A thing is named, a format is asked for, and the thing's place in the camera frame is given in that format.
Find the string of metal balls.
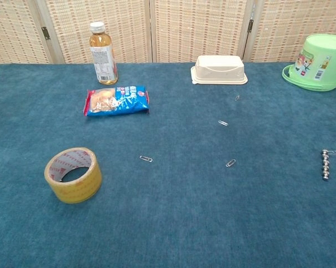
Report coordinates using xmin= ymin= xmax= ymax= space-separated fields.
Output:
xmin=320 ymin=149 xmax=331 ymax=182

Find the blue snack bag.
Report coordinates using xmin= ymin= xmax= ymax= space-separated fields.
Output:
xmin=83 ymin=85 xmax=151 ymax=117

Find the blue carpet table cover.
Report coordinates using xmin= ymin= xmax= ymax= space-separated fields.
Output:
xmin=0 ymin=61 xmax=336 ymax=268

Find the cream plastic lidded container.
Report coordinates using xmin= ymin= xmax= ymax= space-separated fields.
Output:
xmin=190 ymin=55 xmax=249 ymax=85

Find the amber tea bottle white cap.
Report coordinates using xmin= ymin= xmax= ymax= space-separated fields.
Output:
xmin=89 ymin=21 xmax=119 ymax=85

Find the woven bamboo screen panel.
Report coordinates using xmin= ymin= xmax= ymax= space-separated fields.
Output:
xmin=0 ymin=0 xmax=50 ymax=66
xmin=243 ymin=0 xmax=336 ymax=64
xmin=35 ymin=0 xmax=153 ymax=64
xmin=150 ymin=0 xmax=254 ymax=64

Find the yellow packing tape roll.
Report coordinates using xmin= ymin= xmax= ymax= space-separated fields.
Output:
xmin=44 ymin=147 xmax=103 ymax=204

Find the green plastic bucket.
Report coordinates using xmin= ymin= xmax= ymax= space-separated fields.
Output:
xmin=281 ymin=33 xmax=336 ymax=92

